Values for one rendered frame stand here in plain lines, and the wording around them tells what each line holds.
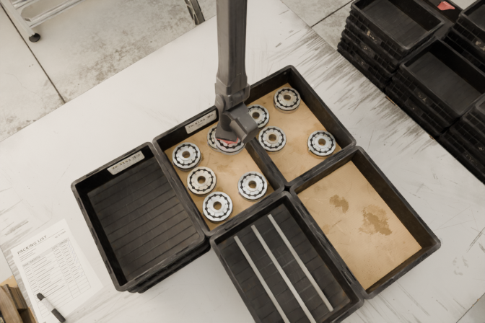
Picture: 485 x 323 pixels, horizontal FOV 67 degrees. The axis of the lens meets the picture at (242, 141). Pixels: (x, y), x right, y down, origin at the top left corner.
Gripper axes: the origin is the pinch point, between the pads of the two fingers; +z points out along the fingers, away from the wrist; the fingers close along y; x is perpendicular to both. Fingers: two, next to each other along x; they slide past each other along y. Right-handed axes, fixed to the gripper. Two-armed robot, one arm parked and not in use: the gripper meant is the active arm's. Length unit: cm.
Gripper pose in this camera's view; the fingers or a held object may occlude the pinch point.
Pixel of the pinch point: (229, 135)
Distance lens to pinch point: 114.2
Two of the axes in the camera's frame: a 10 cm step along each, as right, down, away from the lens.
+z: -0.1, 3.8, 9.2
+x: -9.7, -2.1, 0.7
